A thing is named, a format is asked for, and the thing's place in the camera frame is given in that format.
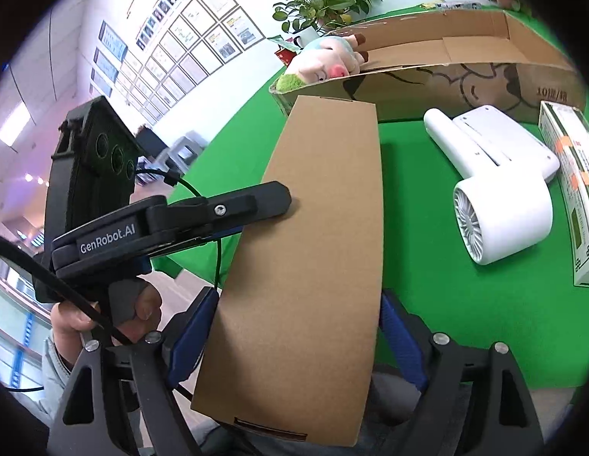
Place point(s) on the white hair dryer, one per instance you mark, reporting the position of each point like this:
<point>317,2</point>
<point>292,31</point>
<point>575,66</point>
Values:
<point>503,185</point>

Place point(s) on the grey plastic stool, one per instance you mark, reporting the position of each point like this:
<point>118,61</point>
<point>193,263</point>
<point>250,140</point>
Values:
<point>182,149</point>

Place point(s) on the wall of framed certificates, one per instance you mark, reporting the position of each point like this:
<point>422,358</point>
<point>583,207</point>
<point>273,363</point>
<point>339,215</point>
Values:
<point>194,42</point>

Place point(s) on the person's left hand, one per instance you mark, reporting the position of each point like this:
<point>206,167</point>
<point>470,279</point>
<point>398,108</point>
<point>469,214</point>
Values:
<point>149,308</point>

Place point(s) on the large printed cardboard box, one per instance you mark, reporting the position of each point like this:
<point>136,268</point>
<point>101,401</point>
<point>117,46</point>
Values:
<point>465,33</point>

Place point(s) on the pink plush pig toy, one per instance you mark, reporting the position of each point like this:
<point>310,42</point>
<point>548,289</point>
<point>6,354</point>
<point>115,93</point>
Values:
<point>323,59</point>

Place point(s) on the row of blue wall posters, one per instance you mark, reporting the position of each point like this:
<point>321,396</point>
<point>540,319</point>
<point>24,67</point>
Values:
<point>109,52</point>

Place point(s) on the white and green medicine box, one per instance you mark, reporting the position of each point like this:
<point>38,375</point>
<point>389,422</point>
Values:
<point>577,171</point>

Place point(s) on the potted plant in white pot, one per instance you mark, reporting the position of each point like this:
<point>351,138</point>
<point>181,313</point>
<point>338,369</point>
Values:
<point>323,0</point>

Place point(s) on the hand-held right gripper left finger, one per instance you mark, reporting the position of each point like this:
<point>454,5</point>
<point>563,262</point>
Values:
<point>194,337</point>

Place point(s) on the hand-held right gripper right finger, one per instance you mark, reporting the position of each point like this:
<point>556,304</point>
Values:
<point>400,342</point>

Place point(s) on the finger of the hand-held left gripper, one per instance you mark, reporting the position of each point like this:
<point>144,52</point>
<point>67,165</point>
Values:
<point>237,204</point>
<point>218,237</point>

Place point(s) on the plain brown cardboard box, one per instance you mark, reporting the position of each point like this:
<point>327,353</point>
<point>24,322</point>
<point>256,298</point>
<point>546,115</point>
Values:
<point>304,247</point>

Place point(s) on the person's left forearm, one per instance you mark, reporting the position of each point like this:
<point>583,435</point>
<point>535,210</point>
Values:
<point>54,375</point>

